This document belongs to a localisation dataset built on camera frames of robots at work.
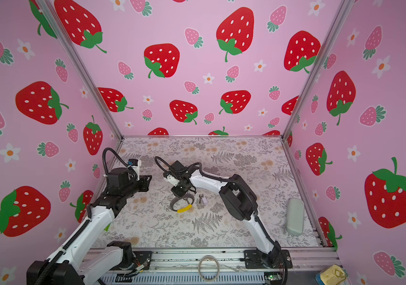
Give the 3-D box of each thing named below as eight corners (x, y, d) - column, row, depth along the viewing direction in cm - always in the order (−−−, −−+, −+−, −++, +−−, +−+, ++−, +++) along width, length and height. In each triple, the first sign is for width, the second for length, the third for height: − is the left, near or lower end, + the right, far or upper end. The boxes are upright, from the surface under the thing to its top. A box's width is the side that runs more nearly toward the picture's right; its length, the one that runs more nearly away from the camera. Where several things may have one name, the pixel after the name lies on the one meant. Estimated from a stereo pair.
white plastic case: (284, 231, 84) (286, 229, 81) (287, 198, 95) (290, 195, 92) (300, 237, 82) (303, 235, 79) (302, 203, 93) (305, 200, 90)
